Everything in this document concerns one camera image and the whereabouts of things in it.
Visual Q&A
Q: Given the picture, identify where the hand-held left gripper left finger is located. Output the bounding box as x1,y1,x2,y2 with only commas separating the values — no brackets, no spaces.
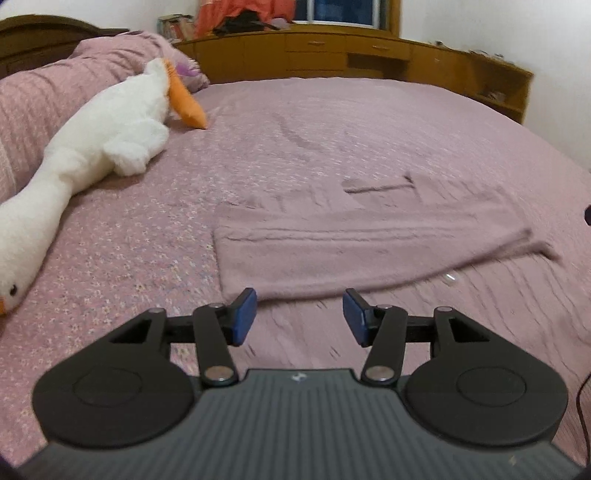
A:
108,287,258,386

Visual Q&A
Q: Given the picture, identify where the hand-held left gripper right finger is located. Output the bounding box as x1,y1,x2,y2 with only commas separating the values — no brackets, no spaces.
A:
342,287,490,384

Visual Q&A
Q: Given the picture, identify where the mauve knitted cardigan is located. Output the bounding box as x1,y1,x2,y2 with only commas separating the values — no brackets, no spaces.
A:
211,171,591,384

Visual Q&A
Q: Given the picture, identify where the orange clothes pile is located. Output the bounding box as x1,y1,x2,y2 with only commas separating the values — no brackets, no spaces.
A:
194,0,297,38

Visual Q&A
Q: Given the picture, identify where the white plush goose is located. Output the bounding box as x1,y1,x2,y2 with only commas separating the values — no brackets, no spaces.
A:
0,58,208,317

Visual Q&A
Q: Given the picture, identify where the purple pillow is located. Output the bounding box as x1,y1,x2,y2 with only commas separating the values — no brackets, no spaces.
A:
178,58,211,92

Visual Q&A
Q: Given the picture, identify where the wooden cabinet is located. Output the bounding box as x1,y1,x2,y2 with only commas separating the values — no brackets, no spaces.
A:
174,23,535,124

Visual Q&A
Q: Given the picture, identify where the stack of books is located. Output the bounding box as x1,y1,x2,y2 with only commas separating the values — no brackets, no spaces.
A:
157,14,195,43

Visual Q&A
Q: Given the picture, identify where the window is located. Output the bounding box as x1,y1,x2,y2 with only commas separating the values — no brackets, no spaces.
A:
294,0,402,38

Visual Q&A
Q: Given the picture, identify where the dark wooden headboard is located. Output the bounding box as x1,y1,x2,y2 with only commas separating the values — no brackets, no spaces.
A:
0,14,131,80

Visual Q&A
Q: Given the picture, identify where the black cable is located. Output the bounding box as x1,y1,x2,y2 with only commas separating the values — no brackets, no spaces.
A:
576,371,591,463

